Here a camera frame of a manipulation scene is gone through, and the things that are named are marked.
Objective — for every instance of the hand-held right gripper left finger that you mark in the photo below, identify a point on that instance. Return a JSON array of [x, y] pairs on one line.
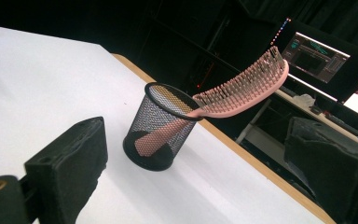
[[71, 161]]

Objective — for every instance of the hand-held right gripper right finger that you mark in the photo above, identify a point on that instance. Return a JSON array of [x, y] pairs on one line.
[[338, 168]]

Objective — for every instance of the black mesh pen holder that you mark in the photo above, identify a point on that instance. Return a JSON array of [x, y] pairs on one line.
[[155, 163]]

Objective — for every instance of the pink hairbrush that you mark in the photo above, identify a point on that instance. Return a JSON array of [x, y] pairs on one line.
[[230, 104]]

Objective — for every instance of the white board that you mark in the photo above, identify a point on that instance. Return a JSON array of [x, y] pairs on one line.
[[43, 77]]

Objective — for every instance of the desk with white metal frame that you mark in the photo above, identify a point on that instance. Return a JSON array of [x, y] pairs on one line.
[[258, 133]]

